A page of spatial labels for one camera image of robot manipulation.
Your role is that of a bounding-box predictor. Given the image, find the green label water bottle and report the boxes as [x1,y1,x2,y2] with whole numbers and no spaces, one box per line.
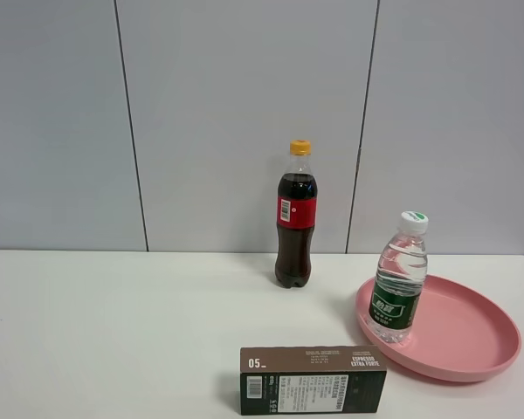
[367,210,429,343]

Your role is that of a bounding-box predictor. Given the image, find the cola bottle yellow cap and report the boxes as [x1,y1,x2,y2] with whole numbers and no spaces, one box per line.
[274,140,318,288]

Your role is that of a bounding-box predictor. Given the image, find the brown espresso capsule box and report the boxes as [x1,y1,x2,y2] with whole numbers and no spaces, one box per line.
[239,346,387,416]

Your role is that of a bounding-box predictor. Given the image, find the pink plastic plate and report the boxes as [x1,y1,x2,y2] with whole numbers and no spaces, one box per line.
[355,275,521,382]

